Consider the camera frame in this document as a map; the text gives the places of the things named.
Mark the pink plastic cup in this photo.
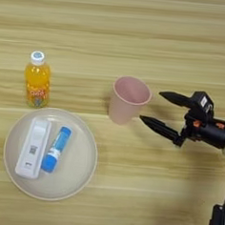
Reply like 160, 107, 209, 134
106, 74, 154, 128

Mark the round beige plate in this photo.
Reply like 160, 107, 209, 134
0, 103, 102, 206

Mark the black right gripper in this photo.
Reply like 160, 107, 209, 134
136, 88, 225, 152

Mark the blue glue stick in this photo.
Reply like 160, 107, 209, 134
39, 124, 73, 176

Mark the orange juice bottle white cap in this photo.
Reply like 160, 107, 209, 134
21, 50, 55, 111

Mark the white rectangular device box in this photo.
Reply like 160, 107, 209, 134
13, 114, 53, 181

